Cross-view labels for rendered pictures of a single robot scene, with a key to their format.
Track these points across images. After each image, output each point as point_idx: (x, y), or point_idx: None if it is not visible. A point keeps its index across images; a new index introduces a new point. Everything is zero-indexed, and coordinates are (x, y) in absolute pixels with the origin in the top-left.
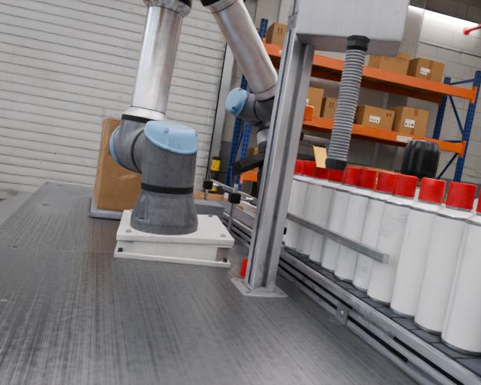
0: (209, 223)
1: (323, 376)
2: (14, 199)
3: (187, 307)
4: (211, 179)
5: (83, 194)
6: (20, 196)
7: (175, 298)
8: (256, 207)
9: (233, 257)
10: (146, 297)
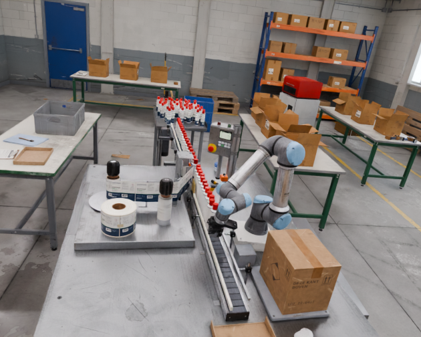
0: (240, 232)
1: (218, 196)
2: (347, 286)
3: (240, 210)
4: (248, 295)
5: (344, 330)
6: (353, 295)
7: (243, 212)
8: (215, 258)
9: (228, 236)
10: (249, 212)
